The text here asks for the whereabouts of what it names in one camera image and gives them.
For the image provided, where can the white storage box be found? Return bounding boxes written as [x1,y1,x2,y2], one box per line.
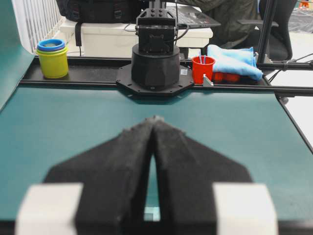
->
[60,18,214,58]

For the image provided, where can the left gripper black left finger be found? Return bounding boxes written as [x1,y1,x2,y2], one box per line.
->
[15,117,155,235]

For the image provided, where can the black tripod pole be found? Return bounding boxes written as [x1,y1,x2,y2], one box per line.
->
[257,0,277,64]

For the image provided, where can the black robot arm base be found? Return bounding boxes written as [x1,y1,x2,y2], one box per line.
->
[116,0,194,96]

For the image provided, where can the small metal bracket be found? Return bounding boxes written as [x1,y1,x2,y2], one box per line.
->
[203,74,214,87]

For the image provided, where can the light blue cloth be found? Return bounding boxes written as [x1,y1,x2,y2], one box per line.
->
[207,45,263,81]

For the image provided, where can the black laptop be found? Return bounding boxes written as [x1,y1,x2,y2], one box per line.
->
[166,4,221,28]

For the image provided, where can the black mounting rail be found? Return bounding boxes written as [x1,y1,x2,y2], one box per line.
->
[20,57,313,97]

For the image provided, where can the red plastic cup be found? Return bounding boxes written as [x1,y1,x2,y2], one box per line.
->
[192,55,216,85]

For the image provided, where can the stacked yellow-green blue cups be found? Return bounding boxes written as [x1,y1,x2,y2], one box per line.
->
[36,39,68,79]

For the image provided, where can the black backpack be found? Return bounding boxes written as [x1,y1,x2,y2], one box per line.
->
[56,0,149,24]

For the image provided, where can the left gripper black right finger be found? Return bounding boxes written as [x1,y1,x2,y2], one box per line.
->
[152,116,279,235]

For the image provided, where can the red cups under cloth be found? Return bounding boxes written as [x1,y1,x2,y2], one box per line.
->
[213,72,241,83]

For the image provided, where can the black office chair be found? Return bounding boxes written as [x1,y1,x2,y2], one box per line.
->
[235,0,297,61]

